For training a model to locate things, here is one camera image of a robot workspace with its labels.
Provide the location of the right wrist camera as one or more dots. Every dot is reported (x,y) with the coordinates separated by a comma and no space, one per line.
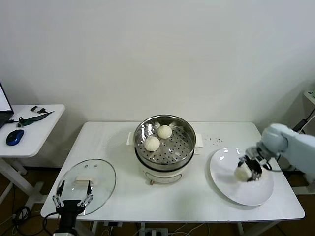
(263,162)

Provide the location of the black table control box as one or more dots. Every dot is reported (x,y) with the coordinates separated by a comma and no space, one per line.
(113,223)

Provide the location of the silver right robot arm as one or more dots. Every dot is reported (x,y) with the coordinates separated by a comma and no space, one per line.
(292,147)

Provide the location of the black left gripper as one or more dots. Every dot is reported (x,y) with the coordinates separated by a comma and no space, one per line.
(69,211)

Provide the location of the black laptop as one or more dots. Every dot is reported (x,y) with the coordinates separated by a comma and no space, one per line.
(5,115)

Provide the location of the small black device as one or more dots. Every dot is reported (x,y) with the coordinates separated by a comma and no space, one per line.
(42,110)
(35,108)

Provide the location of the white side table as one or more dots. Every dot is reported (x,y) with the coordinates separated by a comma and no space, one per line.
(44,132)

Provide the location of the round glass pot lid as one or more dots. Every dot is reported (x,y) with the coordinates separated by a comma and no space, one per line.
(105,172)

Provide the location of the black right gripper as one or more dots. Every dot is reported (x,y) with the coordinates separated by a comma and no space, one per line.
(255,166)

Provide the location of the perforated steel steamer basket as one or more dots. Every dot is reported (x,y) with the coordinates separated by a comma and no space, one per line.
(177,147)

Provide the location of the white oval plate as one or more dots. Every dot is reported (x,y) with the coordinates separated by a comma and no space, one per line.
(221,182)

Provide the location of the white power strip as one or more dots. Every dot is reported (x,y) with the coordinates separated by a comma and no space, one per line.
(155,232)

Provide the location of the blue computer mouse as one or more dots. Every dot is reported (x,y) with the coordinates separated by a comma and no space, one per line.
(15,136)

